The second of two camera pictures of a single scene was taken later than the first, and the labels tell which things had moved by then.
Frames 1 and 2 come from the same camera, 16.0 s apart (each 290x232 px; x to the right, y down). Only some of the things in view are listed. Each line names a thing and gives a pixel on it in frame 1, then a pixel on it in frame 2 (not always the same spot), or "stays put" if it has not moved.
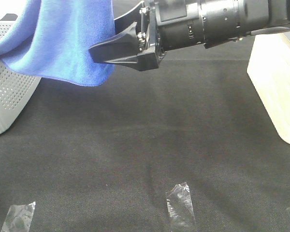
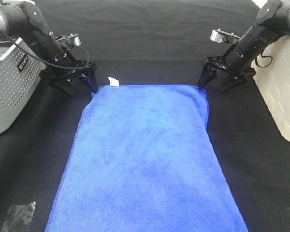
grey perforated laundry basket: [10, 92] stays put
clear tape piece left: [19, 218] stays put
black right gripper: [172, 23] -> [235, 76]
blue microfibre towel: [50, 39] -> [142, 163]
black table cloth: [102, 158] stays put
